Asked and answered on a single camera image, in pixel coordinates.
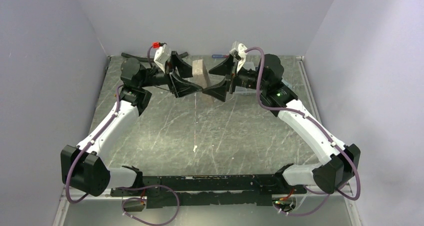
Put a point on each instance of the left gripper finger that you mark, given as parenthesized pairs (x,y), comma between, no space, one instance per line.
(183,68)
(181,87)

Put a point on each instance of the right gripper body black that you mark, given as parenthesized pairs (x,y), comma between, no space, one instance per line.
(245,78)

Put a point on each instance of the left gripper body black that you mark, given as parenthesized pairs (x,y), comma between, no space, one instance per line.
(156,77)

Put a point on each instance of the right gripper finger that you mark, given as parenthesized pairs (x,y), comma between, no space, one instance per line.
(218,91)
(224,68)

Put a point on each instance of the light blue cleaning cloth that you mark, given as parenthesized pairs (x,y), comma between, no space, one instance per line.
(289,85)

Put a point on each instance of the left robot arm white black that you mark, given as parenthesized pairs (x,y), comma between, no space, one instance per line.
(82,166)

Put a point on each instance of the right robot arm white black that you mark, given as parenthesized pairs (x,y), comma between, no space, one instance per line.
(337,162)

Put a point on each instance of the clear plastic organizer box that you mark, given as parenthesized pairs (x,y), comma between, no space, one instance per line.
(246,91)

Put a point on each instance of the blue red screwdriver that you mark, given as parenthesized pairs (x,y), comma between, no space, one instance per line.
(219,56)

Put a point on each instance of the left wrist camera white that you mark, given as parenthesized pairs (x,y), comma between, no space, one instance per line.
(162,55)

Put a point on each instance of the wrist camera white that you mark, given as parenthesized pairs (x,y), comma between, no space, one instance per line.
(162,55)
(238,51)

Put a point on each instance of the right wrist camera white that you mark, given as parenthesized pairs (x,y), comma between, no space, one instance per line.
(238,51)

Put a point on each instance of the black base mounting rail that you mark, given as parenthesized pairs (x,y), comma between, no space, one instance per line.
(204,190)

